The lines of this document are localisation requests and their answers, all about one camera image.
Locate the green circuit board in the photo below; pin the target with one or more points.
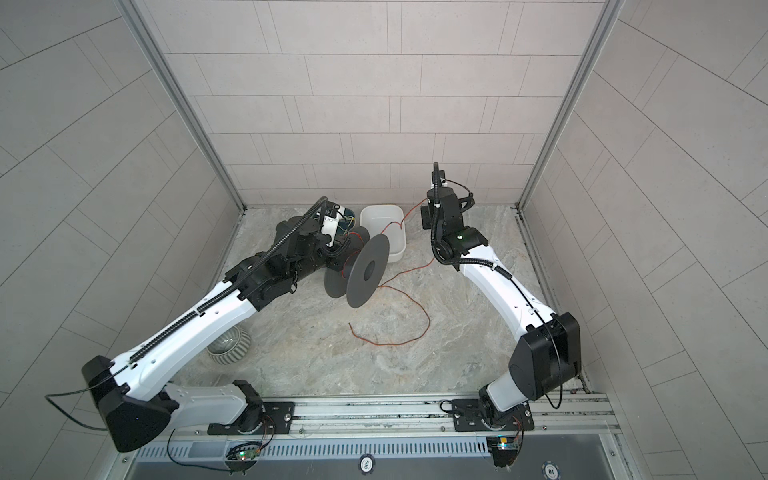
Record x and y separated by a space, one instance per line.
248 452
504 450

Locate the grey perforated cable spool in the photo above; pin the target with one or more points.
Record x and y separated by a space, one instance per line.
360 277

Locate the aluminium corner wall profile left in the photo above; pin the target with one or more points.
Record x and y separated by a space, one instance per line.
141 33

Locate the dark teal plastic tray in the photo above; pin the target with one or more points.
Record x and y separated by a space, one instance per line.
346 221

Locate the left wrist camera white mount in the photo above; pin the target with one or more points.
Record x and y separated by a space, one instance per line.
331 218

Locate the aluminium corner wall profile right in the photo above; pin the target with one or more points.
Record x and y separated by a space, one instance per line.
605 22

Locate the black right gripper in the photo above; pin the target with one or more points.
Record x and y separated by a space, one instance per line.
428 215

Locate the ribbed grey ceramic cup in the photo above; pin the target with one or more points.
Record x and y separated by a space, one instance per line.
230 347

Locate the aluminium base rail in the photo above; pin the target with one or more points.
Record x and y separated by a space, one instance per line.
388 427

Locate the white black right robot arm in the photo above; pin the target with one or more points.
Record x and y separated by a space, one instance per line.
547 352

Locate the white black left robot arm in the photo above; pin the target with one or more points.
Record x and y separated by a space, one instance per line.
132 391

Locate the left green circuit board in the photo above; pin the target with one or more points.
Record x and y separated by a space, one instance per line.
248 452

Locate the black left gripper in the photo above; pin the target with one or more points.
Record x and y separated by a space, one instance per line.
337 252

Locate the aluminium corner wall profile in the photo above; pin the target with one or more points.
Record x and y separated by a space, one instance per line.
141 33
605 22

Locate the white plastic tray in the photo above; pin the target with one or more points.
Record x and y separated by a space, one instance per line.
389 221

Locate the right green circuit board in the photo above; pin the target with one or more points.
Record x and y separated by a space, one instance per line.
504 450

